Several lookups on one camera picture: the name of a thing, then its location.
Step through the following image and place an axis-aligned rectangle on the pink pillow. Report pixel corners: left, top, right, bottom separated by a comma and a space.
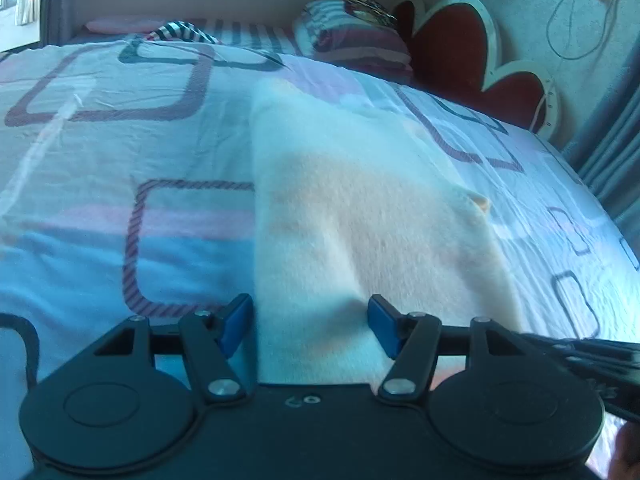
84, 15, 166, 35

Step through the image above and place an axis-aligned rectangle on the striped bed sheet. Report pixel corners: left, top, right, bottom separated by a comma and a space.
70, 17, 306, 56

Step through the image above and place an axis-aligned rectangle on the grey pleated curtain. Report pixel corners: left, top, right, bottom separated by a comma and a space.
560, 75, 640, 241

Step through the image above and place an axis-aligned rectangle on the striped pillow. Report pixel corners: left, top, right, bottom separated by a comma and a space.
292, 0, 415, 70

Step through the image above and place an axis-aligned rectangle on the thin wall cable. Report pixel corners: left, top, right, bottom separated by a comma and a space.
546, 0, 626, 61

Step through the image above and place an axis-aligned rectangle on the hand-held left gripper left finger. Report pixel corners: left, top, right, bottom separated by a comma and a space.
92, 293, 254, 406

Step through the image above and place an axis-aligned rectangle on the cream fleece towel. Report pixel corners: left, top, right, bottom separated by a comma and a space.
248, 80, 526, 391

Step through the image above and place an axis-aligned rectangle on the dark patterned cloth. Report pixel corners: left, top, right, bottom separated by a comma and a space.
342, 0, 399, 28

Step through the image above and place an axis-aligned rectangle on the striped cloth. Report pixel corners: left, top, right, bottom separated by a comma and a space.
145, 20, 223, 45

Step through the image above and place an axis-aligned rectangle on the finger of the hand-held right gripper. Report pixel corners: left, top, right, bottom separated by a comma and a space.
587, 371, 640, 423
520, 333, 640, 365

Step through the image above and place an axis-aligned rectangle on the red heart-shaped headboard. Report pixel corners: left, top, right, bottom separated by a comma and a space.
392, 0, 561, 142

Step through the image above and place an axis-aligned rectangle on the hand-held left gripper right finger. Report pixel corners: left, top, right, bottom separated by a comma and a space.
367, 296, 536, 404

